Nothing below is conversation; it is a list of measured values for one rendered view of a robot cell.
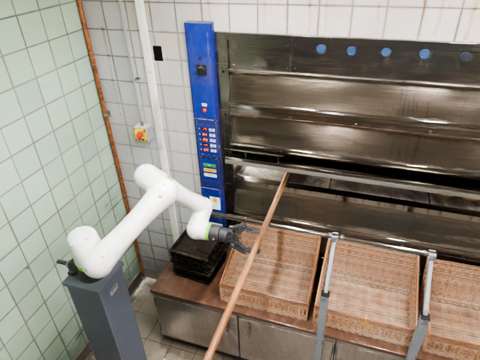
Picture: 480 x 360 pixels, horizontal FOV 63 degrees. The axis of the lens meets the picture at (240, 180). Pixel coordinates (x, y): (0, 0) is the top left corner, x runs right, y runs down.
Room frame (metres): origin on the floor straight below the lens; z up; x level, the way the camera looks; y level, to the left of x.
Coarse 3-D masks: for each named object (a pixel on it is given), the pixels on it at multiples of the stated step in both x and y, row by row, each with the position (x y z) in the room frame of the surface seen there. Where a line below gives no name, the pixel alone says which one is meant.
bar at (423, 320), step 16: (256, 224) 1.72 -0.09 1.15; (272, 224) 1.69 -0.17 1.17; (336, 240) 1.56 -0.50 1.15; (352, 240) 1.54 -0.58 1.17; (368, 240) 1.53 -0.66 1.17; (432, 256) 1.40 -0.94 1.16; (320, 304) 1.37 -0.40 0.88; (320, 320) 1.36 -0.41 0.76; (320, 336) 1.36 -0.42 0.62; (416, 336) 1.20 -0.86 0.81; (320, 352) 1.36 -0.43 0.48; (416, 352) 1.20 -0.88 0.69
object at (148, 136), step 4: (136, 124) 2.35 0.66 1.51; (140, 124) 2.34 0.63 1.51; (144, 124) 2.34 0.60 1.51; (148, 124) 2.34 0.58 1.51; (136, 128) 2.31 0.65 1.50; (140, 128) 2.30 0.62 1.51; (144, 128) 2.29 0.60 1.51; (148, 128) 2.30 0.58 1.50; (136, 132) 2.30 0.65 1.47; (140, 132) 2.29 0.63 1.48; (148, 132) 2.29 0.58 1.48; (152, 132) 2.34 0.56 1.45; (144, 136) 2.29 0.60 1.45; (148, 136) 2.29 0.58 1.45; (152, 136) 2.33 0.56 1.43; (136, 140) 2.31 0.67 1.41; (140, 140) 2.30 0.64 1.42; (144, 140) 2.29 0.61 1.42; (148, 140) 2.28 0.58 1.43
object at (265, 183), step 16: (240, 176) 2.19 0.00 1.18; (288, 192) 2.04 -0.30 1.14; (304, 192) 2.00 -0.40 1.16; (320, 192) 1.97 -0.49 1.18; (336, 192) 1.96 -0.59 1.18; (352, 192) 1.96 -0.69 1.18; (400, 208) 1.81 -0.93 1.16; (416, 208) 1.79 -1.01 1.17; (432, 208) 1.77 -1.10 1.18; (448, 208) 1.77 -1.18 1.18
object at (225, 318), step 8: (288, 176) 2.13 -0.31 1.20; (280, 184) 2.04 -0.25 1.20; (280, 192) 1.95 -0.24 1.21; (272, 208) 1.79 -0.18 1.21; (264, 224) 1.65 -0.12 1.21; (264, 232) 1.60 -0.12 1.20; (256, 240) 1.53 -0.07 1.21; (256, 248) 1.47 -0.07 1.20; (248, 264) 1.36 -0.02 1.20; (248, 272) 1.32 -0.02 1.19; (240, 280) 1.26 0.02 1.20; (240, 288) 1.22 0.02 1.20; (232, 296) 1.17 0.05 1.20; (232, 304) 1.13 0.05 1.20; (224, 312) 1.09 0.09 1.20; (224, 320) 1.05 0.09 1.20; (224, 328) 1.02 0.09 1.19; (216, 336) 0.97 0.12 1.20; (216, 344) 0.94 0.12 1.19; (208, 352) 0.91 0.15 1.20
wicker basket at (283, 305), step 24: (240, 240) 2.05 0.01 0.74; (264, 240) 2.03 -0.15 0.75; (288, 240) 1.98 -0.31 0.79; (312, 240) 1.94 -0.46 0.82; (240, 264) 1.97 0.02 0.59; (264, 264) 1.96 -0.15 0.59; (288, 264) 1.94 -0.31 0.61; (312, 264) 1.89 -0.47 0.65; (264, 288) 1.75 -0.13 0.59; (288, 288) 1.75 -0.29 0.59; (312, 288) 1.67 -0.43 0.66; (288, 312) 1.53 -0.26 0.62
